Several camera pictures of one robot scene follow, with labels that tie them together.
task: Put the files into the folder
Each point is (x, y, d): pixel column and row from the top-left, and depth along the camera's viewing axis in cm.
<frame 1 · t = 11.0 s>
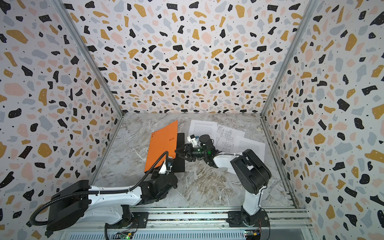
left hand: (165, 162, 81), fingers closed
right hand: (174, 152, 81), fingers open
orange black file folder: (166, 138, 108), on the table
text page far left: (198, 128, 116), on the table
technical drawing sheet: (226, 138, 109), on the table
text page near right: (241, 144, 105), on the table

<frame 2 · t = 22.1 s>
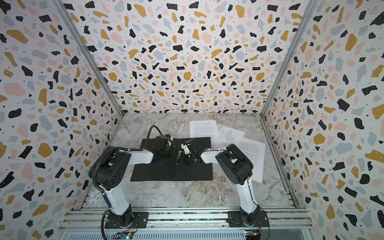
left hand: (178, 149, 97), fingers closed
right hand: (174, 159, 92), fingers closed
orange black file folder: (176, 171, 93), on the table
the other named things where they were.

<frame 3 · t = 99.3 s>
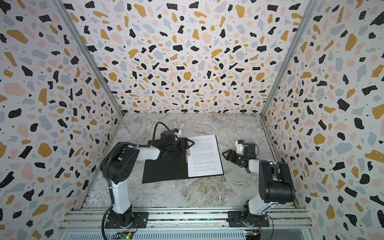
left hand: (190, 142, 95), fingers open
right hand: (225, 152, 94), fingers open
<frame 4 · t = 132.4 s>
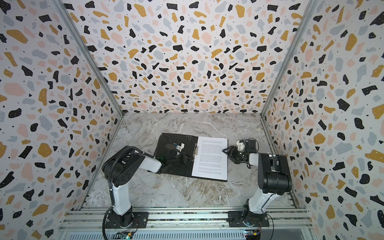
left hand: (194, 157, 92), fingers closed
right hand: (223, 150, 95), fingers open
orange black file folder: (189, 142, 107), on the table
metal folder clip: (196, 148, 102), on the table
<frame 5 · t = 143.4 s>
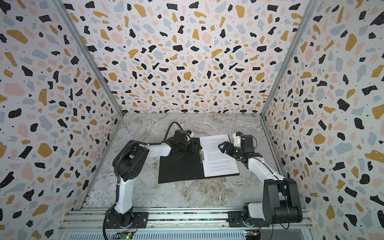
left hand: (200, 146, 95), fingers open
right hand: (221, 145, 88), fingers open
orange black file folder: (188, 166, 94), on the table
metal folder clip: (201, 155, 99), on the table
